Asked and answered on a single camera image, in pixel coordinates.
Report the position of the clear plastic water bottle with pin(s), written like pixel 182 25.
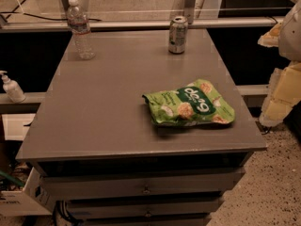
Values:
pixel 79 25

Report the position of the metal drawer knob lower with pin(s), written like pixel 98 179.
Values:
pixel 148 214

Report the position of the grey drawer cabinet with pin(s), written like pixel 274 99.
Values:
pixel 95 147

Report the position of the green rice chip bag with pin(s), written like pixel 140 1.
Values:
pixel 197 103

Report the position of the metal drawer knob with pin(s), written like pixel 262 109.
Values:
pixel 146 190
pixel 148 214

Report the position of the metal drawer knob upper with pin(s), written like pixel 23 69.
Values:
pixel 146 190

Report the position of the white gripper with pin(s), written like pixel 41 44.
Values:
pixel 291 37

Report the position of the white pump dispenser bottle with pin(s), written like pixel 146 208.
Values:
pixel 12 88

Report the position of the silver green soda can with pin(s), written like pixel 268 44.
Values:
pixel 177 35

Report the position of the white cardboard box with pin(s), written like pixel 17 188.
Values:
pixel 32 200

